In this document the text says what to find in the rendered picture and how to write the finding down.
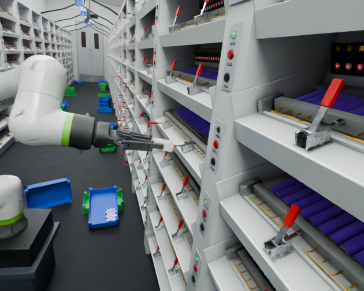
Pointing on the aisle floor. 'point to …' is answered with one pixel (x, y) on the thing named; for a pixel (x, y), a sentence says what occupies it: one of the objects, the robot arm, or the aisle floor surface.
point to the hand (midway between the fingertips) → (162, 144)
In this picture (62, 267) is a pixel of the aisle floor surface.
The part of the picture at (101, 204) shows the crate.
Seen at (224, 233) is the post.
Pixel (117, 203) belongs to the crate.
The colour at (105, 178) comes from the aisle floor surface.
